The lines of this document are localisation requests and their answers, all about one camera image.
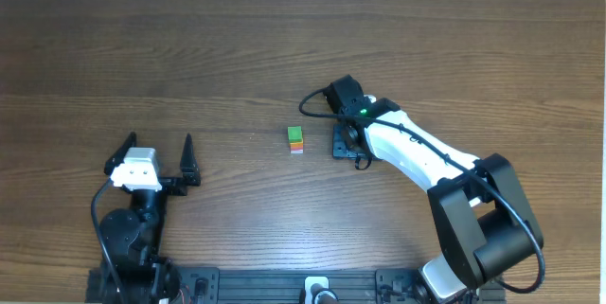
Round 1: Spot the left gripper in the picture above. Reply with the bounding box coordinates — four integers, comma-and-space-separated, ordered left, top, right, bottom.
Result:
103, 131, 203, 197

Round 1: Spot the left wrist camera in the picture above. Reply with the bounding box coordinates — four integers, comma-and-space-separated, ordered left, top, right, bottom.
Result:
109, 146, 164, 193

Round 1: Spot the black cable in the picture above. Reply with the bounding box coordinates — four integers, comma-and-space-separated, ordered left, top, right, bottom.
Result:
297, 86, 547, 295
90, 179, 127, 304

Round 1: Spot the mounting rail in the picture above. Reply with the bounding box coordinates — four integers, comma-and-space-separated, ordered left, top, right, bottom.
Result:
87, 265, 508, 304

